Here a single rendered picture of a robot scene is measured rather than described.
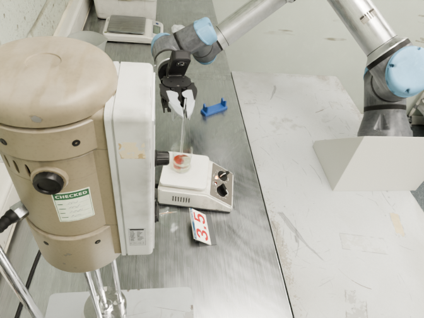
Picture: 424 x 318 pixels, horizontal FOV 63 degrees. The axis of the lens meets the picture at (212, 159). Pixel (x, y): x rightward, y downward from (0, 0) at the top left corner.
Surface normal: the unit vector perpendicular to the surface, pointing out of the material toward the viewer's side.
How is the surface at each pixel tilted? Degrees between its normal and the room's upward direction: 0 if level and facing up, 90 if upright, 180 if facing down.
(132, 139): 90
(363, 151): 90
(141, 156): 90
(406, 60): 53
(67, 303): 0
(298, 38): 90
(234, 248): 0
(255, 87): 0
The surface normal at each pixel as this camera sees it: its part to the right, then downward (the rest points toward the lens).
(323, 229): 0.11, -0.70
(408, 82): -0.07, 0.12
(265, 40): 0.10, 0.72
